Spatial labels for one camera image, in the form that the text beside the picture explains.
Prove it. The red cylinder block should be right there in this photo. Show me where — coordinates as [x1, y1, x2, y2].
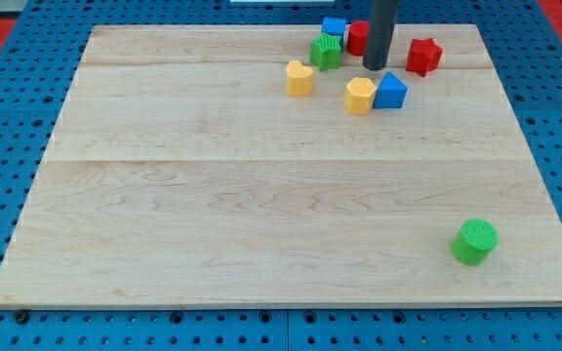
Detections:
[346, 20, 370, 57]

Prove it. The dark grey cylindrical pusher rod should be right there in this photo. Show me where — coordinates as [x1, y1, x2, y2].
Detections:
[363, 0, 400, 71]

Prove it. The yellow heart block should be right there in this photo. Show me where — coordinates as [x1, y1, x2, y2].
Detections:
[286, 60, 314, 97]

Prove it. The green cylinder block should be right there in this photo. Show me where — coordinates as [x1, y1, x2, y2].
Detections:
[451, 218, 500, 266]

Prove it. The blue cube block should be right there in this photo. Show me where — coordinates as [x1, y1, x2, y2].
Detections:
[321, 18, 346, 45]

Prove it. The red star block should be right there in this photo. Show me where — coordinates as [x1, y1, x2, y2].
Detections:
[406, 38, 443, 77]

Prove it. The light wooden board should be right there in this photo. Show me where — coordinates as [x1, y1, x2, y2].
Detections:
[0, 24, 562, 310]

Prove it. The yellow hexagon block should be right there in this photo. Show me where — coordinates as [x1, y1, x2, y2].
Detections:
[343, 77, 377, 115]

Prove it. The green star block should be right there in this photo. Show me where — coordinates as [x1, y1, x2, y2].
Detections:
[309, 33, 341, 71]

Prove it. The blue triangle block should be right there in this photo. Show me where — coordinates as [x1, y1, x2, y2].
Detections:
[373, 72, 408, 109]

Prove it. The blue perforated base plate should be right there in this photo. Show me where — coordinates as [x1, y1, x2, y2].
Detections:
[0, 1, 562, 350]

